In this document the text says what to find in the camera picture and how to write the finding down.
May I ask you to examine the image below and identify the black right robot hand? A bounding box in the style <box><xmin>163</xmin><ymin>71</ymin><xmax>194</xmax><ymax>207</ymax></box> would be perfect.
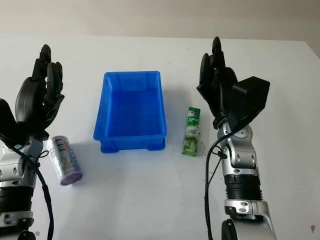
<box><xmin>196</xmin><ymin>36</ymin><xmax>240</xmax><ymax>122</ymax></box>

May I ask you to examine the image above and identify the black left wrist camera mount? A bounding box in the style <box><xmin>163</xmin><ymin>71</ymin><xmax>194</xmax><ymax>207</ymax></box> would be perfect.
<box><xmin>0</xmin><ymin>98</ymin><xmax>33</xmax><ymax>148</ymax></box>

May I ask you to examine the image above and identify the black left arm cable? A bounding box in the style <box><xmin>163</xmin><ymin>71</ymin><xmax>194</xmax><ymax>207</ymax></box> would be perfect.
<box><xmin>0</xmin><ymin>133</ymin><xmax>55</xmax><ymax>240</ymax></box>

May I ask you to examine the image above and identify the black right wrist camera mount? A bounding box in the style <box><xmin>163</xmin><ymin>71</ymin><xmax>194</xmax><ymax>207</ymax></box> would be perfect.
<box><xmin>231</xmin><ymin>76</ymin><xmax>271</xmax><ymax>131</ymax></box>

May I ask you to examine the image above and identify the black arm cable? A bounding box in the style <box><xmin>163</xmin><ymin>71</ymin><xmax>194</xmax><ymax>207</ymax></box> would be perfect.
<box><xmin>0</xmin><ymin>133</ymin><xmax>55</xmax><ymax>240</ymax></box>
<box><xmin>204</xmin><ymin>122</ymin><xmax>251</xmax><ymax>240</ymax></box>

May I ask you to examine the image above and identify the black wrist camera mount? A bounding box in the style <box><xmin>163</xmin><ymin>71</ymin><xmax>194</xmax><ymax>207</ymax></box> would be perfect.
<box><xmin>0</xmin><ymin>98</ymin><xmax>33</xmax><ymax>148</ymax></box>
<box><xmin>231</xmin><ymin>76</ymin><xmax>271</xmax><ymax>131</ymax></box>

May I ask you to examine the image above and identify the purple roll of bags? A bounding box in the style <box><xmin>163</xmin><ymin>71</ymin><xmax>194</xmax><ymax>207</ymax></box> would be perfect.
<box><xmin>48</xmin><ymin>135</ymin><xmax>84</xmax><ymax>186</ymax></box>

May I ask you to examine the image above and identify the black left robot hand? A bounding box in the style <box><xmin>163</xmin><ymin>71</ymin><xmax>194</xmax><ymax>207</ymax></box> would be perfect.
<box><xmin>14</xmin><ymin>44</ymin><xmax>65</xmax><ymax>141</ymax></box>

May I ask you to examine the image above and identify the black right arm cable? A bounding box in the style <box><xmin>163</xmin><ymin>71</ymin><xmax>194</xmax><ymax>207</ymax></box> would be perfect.
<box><xmin>204</xmin><ymin>122</ymin><xmax>251</xmax><ymax>240</ymax></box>

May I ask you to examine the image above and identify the green toothpaste box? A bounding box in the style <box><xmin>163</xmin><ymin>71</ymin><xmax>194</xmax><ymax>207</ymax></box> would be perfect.
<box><xmin>181</xmin><ymin>106</ymin><xmax>202</xmax><ymax>156</ymax></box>

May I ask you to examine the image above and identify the blue plastic tray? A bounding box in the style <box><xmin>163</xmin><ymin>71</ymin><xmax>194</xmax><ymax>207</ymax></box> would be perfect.
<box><xmin>92</xmin><ymin>70</ymin><xmax>168</xmax><ymax>154</ymax></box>

